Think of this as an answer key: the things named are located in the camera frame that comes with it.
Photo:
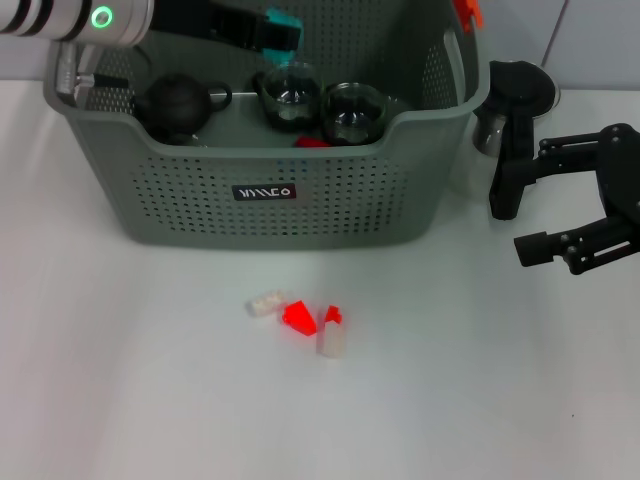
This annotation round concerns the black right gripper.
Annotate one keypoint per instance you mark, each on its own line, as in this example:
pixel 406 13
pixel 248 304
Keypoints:
pixel 620 165

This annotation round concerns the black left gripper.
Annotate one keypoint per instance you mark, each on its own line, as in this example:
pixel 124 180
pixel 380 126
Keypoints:
pixel 200 20

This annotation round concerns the teal square block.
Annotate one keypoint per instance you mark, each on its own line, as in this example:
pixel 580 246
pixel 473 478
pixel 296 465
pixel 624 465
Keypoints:
pixel 285 17

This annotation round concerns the glass teapot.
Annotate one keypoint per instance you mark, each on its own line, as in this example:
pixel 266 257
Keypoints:
pixel 352 137
pixel 292 100

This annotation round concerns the glass jar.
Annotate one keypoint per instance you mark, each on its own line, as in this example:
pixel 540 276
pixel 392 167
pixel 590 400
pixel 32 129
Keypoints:
pixel 352 105

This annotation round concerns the dark red long block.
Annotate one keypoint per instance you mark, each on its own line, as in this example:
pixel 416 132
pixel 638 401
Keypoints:
pixel 312 142

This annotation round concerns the tiny red stud block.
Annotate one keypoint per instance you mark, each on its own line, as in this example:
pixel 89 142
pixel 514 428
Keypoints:
pixel 334 315

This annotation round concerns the white small block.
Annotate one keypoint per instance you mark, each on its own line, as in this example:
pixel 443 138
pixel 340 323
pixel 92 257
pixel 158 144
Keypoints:
pixel 331 342

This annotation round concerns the translucent white pink block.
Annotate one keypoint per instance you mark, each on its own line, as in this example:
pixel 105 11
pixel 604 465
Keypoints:
pixel 265 302

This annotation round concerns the orange red sloped block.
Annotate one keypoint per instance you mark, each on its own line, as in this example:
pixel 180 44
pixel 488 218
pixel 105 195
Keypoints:
pixel 299 320

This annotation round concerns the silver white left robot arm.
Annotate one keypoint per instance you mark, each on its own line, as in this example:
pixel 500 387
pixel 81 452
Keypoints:
pixel 75 17

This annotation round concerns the grey perforated plastic storage basket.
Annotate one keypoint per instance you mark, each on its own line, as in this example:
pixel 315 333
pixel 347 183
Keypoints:
pixel 265 215

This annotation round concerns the black ceramic teapot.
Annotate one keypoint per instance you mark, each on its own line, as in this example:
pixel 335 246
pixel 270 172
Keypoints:
pixel 175 105

